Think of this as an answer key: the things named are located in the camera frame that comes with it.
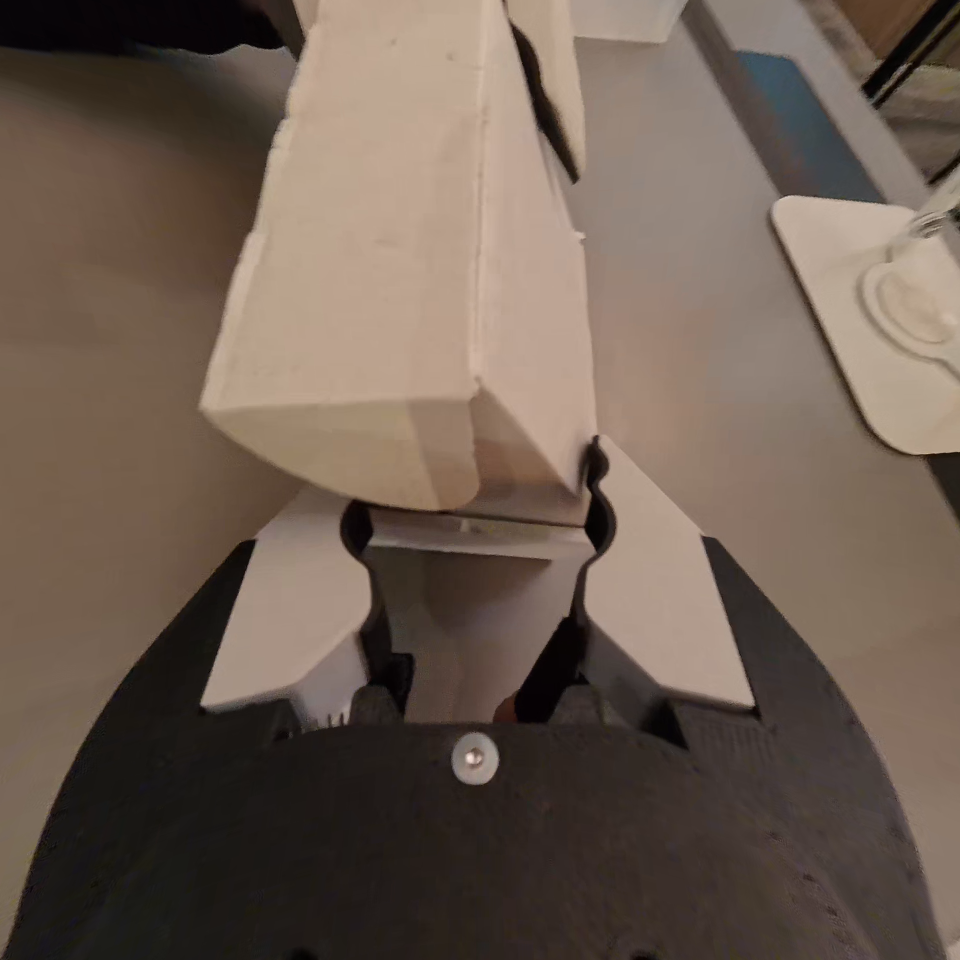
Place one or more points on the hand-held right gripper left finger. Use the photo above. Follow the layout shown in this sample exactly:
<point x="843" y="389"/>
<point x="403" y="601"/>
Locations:
<point x="292" y="615"/>

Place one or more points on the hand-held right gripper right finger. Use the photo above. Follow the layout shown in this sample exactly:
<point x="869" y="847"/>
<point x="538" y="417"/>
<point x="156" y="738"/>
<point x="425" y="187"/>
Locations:
<point x="660" y="600"/>

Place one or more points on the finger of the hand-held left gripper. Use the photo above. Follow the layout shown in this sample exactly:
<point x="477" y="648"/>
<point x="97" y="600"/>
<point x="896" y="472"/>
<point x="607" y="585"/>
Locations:
<point x="559" y="67"/>

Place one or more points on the white cardboard box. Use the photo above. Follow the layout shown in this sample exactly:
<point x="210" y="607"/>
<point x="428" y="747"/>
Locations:
<point x="375" y="262"/>

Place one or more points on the small white box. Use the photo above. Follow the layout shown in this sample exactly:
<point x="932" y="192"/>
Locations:
<point x="626" y="19"/>

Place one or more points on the blue pad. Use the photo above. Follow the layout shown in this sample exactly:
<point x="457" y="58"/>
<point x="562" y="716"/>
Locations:
<point x="802" y="120"/>

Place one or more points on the white desk lamp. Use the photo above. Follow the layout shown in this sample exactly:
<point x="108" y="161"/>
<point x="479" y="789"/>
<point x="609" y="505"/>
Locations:
<point x="847" y="337"/>

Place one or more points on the wooden table with black legs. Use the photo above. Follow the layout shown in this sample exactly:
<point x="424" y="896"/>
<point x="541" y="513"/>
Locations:
<point x="911" y="45"/>

